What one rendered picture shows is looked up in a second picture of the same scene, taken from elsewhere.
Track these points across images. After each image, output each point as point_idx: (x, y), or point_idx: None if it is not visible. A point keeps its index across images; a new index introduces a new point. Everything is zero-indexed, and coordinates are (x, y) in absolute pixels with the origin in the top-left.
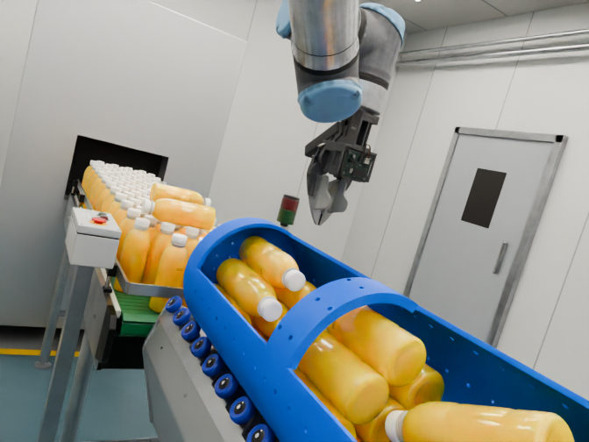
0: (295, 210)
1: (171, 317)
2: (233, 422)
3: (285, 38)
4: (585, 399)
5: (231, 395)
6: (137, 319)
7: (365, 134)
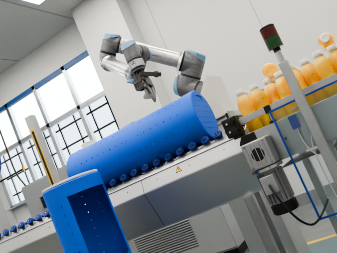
0: (264, 39)
1: None
2: None
3: (147, 60)
4: (88, 146)
5: None
6: None
7: (134, 79)
